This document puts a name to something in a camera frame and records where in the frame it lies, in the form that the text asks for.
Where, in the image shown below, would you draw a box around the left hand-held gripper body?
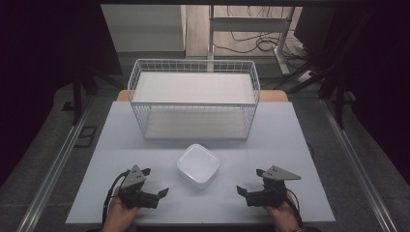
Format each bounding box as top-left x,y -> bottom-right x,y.
118,164 -> 161,210

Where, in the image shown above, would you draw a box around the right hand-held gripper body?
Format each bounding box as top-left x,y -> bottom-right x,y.
246,165 -> 302,208

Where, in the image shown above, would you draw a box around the white square bowl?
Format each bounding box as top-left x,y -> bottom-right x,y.
176,143 -> 221,190

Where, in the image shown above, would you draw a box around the white wire basket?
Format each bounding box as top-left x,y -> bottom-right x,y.
127,58 -> 261,141

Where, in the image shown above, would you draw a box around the person's right hand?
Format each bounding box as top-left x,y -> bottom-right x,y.
264,192 -> 302,232

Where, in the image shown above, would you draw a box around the person's left hand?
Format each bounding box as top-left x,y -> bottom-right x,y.
102,189 -> 141,232

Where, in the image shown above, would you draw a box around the black metal stand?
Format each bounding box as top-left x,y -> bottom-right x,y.
71,62 -> 100,127
317,18 -> 371,131

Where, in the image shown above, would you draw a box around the white power strip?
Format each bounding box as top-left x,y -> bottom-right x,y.
297,70 -> 313,84

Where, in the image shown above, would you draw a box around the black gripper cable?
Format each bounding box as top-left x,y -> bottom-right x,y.
284,188 -> 305,228
102,170 -> 131,226

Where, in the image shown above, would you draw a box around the black floor socket frame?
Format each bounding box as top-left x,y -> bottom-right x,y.
74,126 -> 98,149

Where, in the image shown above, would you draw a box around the aluminium floor rail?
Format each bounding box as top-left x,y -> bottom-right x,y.
16,96 -> 95,232
319,99 -> 398,232

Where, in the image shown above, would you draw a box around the black floor cables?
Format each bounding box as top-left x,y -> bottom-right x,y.
213,5 -> 306,56

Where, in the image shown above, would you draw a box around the white metal desk frame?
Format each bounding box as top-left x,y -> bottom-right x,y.
207,5 -> 296,76

